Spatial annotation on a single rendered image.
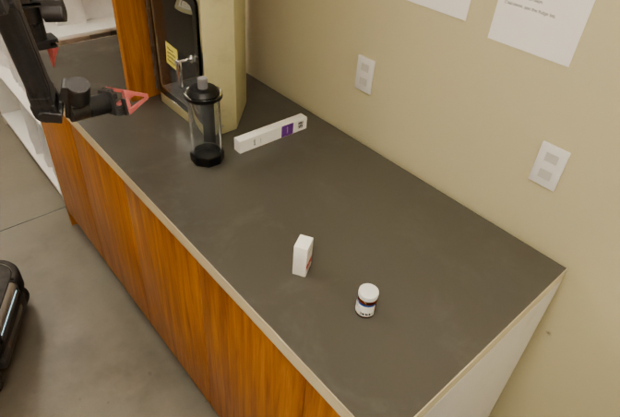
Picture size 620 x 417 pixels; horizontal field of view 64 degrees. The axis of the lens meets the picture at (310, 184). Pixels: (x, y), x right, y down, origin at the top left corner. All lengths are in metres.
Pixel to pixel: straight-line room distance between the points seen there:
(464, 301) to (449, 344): 0.14
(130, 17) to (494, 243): 1.33
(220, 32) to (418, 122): 0.64
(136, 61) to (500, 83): 1.20
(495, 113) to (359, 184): 0.43
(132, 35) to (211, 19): 0.41
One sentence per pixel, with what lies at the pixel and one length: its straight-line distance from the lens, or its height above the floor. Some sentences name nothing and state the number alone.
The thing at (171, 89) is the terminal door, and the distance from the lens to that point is 1.79.
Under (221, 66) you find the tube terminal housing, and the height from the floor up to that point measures 1.18.
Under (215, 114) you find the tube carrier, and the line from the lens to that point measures 1.46.
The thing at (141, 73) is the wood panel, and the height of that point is 1.04.
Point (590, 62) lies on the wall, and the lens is 1.26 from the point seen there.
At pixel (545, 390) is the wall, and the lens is 1.77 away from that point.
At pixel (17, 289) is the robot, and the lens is 2.37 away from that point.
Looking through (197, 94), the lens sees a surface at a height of 1.18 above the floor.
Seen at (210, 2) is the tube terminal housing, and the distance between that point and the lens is 1.51.
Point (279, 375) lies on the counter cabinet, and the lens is 1.28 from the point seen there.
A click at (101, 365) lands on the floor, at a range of 2.27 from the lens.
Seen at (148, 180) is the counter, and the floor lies 0.94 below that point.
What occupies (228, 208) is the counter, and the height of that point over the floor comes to 0.94.
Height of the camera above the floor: 1.82
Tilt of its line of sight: 37 degrees down
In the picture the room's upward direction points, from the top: 5 degrees clockwise
